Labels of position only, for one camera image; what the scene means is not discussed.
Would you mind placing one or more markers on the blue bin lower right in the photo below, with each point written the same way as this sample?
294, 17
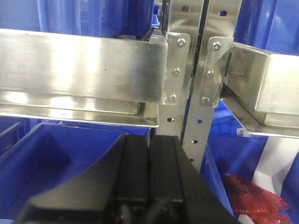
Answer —
270, 162

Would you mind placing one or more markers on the steel shelf beam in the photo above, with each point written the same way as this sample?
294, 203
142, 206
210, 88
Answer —
261, 89
80, 78

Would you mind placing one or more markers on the right steel shelf upright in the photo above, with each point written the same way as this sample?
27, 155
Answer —
216, 35

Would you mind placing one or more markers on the right steel shelf beam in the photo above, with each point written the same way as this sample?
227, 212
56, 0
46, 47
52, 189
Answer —
261, 89

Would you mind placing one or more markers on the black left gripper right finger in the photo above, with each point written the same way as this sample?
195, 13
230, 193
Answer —
190, 200

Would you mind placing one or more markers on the blue bin upper left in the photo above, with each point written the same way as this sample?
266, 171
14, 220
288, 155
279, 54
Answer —
103, 18

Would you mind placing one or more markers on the blue bin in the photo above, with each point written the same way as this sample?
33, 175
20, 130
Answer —
269, 24
49, 155
270, 162
103, 18

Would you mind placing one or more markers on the red plastic bag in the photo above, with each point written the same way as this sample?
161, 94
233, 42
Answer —
260, 205

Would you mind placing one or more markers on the left steel shelf beam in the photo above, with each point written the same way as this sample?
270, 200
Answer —
80, 78

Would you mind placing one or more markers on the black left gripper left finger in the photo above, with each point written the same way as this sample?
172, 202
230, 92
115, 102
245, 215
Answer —
113, 190

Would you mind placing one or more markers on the blue bin lower left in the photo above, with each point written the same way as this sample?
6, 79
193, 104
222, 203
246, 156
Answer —
49, 155

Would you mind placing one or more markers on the blue bin upper right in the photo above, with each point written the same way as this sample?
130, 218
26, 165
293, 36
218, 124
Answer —
269, 24

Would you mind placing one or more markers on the left steel shelf upright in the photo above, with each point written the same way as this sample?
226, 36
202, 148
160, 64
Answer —
180, 21

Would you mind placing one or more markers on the steel shelf upright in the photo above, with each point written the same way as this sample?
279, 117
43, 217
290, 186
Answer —
216, 35
180, 21

